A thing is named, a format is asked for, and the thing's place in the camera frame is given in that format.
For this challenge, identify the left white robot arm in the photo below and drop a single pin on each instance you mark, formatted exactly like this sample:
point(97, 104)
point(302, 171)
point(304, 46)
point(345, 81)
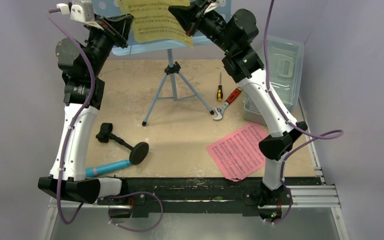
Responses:
point(81, 64)

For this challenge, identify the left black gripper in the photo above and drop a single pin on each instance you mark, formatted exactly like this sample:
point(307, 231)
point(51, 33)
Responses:
point(116, 28)

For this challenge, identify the pink sheet music page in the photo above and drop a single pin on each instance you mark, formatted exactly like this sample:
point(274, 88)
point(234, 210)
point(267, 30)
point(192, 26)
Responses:
point(238, 155)

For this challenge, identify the teal microphone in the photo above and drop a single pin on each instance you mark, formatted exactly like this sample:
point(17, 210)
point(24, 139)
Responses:
point(92, 172)

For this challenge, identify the red handled adjustable wrench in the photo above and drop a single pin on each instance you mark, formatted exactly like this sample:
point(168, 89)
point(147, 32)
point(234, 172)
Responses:
point(231, 98)

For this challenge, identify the yellow black screwdriver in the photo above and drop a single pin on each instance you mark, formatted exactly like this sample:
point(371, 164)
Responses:
point(220, 94)

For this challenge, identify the light blue music stand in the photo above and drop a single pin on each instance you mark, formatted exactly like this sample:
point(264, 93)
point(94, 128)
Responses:
point(111, 8)

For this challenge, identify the black microphone desk stand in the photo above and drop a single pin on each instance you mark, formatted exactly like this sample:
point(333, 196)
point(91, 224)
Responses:
point(137, 153)

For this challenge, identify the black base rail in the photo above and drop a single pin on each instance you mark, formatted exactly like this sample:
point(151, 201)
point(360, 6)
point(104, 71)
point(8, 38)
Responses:
point(204, 195)

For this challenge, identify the yellow sheet music page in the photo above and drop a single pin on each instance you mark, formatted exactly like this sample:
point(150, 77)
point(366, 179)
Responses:
point(153, 22)

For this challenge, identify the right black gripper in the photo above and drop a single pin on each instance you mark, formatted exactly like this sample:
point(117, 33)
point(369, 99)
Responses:
point(194, 19)

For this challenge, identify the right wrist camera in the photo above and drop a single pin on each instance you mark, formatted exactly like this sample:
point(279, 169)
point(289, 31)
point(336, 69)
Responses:
point(211, 5)

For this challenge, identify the clear plastic storage box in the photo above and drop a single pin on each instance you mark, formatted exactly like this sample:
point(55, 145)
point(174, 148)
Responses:
point(285, 66)

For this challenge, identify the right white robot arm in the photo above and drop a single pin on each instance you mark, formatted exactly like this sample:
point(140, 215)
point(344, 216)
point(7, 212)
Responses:
point(246, 68)

